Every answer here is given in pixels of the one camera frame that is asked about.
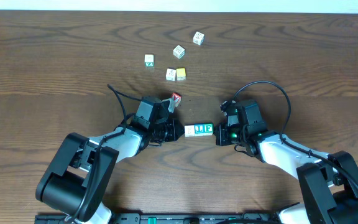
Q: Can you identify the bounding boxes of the black left camera cable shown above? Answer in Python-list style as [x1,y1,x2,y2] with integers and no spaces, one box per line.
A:
[63,83,142,224]

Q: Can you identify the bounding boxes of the black right camera cable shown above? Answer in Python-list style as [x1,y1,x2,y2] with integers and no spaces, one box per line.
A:
[228,80,358,224]

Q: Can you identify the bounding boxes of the white letter Y block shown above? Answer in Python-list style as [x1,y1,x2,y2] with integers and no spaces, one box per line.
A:
[185,125,195,137]

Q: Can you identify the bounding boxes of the white block top right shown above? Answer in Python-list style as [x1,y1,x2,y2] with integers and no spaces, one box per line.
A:
[193,31,204,45]

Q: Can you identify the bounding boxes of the white block teal side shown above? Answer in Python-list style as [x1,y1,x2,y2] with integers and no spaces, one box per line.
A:
[173,45,185,59]

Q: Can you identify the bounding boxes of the red letter A block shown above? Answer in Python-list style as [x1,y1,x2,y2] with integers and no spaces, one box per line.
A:
[171,93,181,107]

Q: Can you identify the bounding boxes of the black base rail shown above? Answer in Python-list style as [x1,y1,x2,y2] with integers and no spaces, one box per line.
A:
[34,211,282,224]

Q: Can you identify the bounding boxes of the white block green side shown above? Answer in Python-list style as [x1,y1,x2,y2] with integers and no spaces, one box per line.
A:
[144,54,155,67]

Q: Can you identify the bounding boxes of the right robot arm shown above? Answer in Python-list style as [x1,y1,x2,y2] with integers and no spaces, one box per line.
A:
[214,122,358,223]

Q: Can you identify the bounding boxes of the yellow block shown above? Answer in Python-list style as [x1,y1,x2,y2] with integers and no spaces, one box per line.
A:
[176,68,186,81]

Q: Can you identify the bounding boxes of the white picture block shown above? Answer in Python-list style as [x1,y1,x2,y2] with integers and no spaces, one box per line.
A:
[165,68,177,82]

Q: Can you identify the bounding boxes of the green letter F block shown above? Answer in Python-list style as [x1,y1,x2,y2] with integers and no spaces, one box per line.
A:
[203,123,214,136]

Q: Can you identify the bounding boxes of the blue letter L block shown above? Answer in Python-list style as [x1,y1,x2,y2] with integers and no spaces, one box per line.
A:
[194,124,204,136]

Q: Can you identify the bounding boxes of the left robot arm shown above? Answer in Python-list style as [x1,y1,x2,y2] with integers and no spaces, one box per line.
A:
[35,118,185,223]

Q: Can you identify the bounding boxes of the black camera cable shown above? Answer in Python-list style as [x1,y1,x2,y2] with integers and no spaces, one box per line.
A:
[228,80,358,224]
[63,83,142,224]

